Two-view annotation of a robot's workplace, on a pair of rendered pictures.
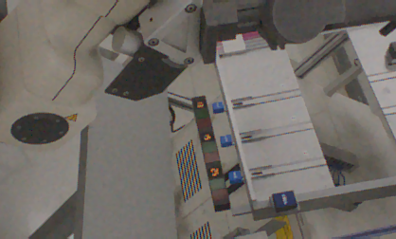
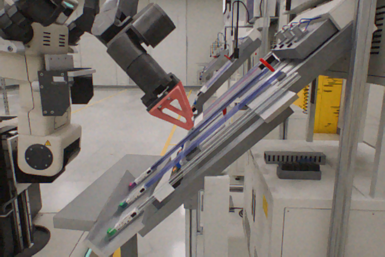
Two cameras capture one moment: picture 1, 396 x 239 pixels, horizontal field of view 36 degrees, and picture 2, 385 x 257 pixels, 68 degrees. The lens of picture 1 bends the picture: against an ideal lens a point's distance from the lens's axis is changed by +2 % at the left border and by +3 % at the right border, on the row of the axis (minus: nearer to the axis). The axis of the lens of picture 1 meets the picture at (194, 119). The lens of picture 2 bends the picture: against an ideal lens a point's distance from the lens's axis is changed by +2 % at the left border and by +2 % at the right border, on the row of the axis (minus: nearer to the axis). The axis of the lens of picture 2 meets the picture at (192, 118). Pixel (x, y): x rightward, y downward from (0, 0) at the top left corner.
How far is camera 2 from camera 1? 119 cm
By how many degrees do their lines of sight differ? 48
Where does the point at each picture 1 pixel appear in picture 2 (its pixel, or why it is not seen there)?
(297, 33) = not seen: outside the picture
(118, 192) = (104, 191)
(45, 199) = not seen: outside the picture
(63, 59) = (23, 109)
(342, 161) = (307, 156)
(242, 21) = (10, 13)
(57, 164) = (170, 248)
